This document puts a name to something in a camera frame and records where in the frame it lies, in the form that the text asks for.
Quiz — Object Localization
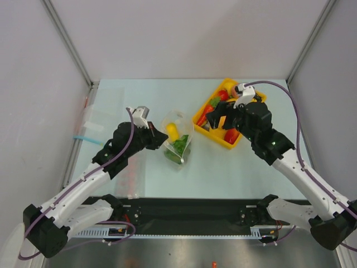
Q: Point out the toy carrot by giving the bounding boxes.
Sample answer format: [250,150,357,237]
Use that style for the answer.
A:
[196,104,215,126]

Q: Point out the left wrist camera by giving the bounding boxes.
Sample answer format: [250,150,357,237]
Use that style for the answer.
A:
[128,106,149,128]

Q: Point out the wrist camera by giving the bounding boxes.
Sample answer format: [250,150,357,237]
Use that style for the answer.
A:
[128,106,149,128]
[234,83,255,108]

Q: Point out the red-printed clear bag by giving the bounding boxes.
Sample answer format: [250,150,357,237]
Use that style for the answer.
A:
[115,151,146,199]

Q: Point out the purple cable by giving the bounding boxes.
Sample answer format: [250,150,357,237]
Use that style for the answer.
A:
[18,107,137,261]
[239,80,357,252]

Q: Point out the toy lemon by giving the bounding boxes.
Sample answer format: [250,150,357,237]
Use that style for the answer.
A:
[223,81,237,92]

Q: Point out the toy yellow mango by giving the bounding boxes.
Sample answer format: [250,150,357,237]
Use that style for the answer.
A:
[166,123,180,142]

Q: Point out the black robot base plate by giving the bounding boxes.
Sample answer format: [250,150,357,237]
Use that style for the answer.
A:
[90,197,291,236]

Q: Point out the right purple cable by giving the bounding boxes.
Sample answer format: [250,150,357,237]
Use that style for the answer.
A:
[239,80,357,252]

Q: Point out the toy red pepper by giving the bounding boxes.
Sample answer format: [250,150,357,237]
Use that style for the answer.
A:
[224,128,240,145]

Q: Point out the yellow plastic tray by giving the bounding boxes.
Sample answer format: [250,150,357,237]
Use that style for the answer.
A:
[192,77,267,150]

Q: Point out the white-dotted zip top bag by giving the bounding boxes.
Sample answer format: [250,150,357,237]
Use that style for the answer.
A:
[161,110,194,170]

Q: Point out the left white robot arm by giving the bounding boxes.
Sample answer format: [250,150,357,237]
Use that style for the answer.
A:
[23,122,168,258]

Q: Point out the toy black grapes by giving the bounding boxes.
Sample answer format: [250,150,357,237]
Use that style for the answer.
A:
[253,93,262,103]

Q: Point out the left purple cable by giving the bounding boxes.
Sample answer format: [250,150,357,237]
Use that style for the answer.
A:
[18,107,137,261]

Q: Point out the toy napa cabbage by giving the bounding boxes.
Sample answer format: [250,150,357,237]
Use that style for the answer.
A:
[164,135,191,165]

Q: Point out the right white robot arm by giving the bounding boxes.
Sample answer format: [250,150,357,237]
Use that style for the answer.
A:
[206,102,356,250]

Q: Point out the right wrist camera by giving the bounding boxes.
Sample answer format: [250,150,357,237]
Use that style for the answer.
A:
[234,83,255,108]

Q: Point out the toy peach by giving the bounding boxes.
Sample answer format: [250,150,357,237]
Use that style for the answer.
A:
[229,86,238,98]

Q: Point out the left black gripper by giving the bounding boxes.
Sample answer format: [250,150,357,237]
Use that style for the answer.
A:
[125,121,168,157]

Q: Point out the white slotted cable duct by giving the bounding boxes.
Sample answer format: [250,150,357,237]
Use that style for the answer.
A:
[73,225,287,240]

